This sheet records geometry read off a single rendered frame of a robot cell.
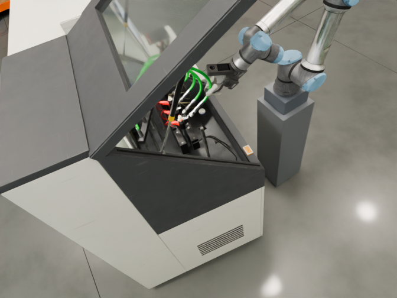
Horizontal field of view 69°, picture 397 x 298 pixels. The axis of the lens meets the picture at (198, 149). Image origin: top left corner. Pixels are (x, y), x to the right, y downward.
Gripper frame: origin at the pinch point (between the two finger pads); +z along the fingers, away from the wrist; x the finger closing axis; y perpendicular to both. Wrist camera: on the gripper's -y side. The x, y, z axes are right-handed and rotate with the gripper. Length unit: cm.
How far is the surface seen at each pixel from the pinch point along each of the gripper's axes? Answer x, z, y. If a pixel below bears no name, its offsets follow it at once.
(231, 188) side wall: -41.4, 14.6, 15.1
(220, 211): -47, 32, 21
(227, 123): -5.5, 12.8, 22.8
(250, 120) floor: 51, 69, 123
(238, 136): -15.1, 8.9, 23.9
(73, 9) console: 40, 14, -53
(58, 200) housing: -44, 22, -57
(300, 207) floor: -42, 47, 117
